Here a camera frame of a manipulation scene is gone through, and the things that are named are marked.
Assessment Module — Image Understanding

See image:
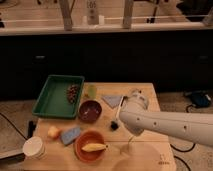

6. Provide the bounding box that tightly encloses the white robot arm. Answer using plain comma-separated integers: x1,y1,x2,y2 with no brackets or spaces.
118,91,213,147

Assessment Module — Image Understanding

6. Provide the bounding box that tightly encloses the purple bowl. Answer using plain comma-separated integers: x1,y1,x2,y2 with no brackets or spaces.
78,100,102,123

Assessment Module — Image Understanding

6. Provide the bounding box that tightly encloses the orange bowl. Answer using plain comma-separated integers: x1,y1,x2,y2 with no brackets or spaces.
74,130,107,163

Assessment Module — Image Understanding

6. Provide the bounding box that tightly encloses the green yellow small object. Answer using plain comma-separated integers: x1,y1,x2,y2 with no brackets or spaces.
85,85,97,99

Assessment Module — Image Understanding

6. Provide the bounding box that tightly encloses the grey blue cloth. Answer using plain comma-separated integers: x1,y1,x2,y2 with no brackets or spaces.
101,95,122,108

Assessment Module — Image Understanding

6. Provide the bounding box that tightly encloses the red grape bunch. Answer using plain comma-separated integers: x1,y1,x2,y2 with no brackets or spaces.
67,85,78,103

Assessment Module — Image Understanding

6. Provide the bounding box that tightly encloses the green plastic tray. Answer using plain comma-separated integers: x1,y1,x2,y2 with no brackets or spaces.
33,75,84,119

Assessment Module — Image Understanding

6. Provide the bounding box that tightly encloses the blue sponge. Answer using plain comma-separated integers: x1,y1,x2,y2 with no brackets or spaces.
61,127,81,145

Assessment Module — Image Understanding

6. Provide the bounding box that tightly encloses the yellow banana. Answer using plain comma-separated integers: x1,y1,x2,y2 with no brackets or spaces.
82,143,107,152

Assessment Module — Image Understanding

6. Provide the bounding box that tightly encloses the yellow apple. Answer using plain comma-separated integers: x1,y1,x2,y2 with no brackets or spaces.
48,126,61,139

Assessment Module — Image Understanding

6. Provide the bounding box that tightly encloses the black object beside table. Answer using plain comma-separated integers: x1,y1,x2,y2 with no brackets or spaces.
28,121,36,138

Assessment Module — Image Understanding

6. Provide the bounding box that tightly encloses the blue black device on floor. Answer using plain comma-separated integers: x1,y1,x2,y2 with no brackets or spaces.
190,92,211,108

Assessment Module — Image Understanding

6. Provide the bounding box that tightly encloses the white paper cup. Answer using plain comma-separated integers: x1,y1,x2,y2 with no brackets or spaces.
22,136,45,158

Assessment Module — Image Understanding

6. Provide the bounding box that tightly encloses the right wooden post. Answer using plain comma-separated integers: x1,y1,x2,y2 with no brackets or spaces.
122,0,134,29

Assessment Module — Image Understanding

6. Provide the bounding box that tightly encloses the wooden post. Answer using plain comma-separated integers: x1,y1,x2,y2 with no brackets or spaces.
59,0,72,31
122,0,134,29

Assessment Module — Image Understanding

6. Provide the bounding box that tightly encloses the left wooden post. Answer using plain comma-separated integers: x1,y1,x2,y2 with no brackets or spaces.
59,0,72,31

